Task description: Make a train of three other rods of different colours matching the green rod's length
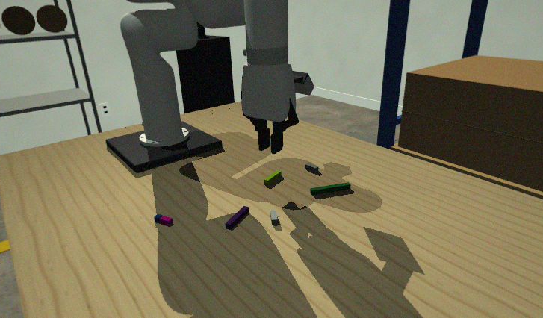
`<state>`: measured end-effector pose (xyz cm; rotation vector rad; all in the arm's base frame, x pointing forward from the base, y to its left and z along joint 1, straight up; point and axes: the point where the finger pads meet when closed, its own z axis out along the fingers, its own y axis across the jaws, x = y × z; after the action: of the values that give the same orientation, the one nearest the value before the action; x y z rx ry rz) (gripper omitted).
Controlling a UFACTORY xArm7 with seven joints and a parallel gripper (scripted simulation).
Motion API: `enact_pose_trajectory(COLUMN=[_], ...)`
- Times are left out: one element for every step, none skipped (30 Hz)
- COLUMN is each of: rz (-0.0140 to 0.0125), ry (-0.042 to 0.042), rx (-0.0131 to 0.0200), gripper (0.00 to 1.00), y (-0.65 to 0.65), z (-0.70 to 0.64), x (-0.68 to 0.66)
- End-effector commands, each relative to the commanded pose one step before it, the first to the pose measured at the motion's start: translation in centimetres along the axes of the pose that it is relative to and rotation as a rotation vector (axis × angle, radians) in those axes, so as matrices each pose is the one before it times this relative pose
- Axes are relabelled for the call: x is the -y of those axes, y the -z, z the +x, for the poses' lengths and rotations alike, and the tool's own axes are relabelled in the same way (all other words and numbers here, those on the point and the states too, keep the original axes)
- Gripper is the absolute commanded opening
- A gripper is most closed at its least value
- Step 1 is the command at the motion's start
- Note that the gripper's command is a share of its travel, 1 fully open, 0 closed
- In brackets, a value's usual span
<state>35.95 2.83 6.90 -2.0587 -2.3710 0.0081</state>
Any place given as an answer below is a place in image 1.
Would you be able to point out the small magenta block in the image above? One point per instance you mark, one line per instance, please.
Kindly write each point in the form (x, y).
(166, 220)

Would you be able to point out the purple rod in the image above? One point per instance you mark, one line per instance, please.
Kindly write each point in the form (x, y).
(237, 217)

